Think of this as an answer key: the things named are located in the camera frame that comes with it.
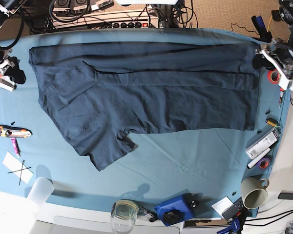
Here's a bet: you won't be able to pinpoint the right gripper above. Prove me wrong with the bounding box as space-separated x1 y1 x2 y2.
0 57 26 84

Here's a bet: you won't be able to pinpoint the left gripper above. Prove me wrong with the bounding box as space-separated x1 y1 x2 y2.
256 39 293 90

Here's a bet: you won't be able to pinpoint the dark blue T-shirt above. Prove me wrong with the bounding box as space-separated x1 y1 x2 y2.
29 42 260 171

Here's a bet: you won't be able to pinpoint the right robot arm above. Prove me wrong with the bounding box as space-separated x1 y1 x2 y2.
0 0 26 92

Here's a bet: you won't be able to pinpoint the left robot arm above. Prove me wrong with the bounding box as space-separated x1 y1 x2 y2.
252 0 293 91

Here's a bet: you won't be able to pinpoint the red tape roll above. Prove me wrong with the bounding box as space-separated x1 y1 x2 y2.
267 69 281 84

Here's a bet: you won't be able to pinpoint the orange screwdriver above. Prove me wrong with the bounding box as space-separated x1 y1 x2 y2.
279 88 284 108

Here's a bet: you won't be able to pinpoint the orange utility knife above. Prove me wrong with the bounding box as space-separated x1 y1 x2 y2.
0 125 32 138

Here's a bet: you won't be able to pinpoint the small battery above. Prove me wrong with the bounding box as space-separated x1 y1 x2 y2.
266 118 279 127

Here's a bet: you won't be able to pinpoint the pink glue tube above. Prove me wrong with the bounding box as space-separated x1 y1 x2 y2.
11 138 20 158

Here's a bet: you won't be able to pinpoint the packaged marker pens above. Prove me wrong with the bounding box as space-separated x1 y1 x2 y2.
246 127 281 159

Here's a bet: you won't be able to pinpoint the white paper slip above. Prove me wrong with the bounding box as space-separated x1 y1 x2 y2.
2 152 33 184

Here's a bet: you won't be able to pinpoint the black bobby pins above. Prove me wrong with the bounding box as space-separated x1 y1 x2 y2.
8 160 33 184

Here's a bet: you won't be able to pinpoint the purple tape roll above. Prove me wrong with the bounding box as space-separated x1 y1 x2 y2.
257 157 271 170

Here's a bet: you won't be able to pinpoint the frosted plastic cup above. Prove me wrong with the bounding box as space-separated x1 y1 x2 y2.
27 177 54 209

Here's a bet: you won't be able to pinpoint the black power strip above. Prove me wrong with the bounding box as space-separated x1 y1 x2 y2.
109 21 150 28

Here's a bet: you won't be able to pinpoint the black phone on desk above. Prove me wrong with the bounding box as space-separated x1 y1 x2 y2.
278 192 293 200

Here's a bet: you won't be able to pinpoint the olive ceramic mug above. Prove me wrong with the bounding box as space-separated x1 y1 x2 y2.
241 177 270 210

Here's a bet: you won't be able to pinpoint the light blue table cloth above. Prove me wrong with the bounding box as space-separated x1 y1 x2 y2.
0 28 290 217

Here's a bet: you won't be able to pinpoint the black remote control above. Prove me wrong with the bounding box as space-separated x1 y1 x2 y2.
222 197 245 220

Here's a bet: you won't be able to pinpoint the white card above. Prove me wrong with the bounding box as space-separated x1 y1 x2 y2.
211 196 233 217

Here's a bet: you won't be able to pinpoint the clear glass jar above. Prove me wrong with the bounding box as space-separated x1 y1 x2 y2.
110 199 139 234

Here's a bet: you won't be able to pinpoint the blue plastic box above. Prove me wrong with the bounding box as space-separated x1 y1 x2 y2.
154 194 197 226

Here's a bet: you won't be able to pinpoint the blue clamp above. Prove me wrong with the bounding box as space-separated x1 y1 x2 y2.
216 214 247 234

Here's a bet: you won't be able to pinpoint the metal keyring carabiner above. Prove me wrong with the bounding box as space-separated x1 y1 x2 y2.
138 207 158 222

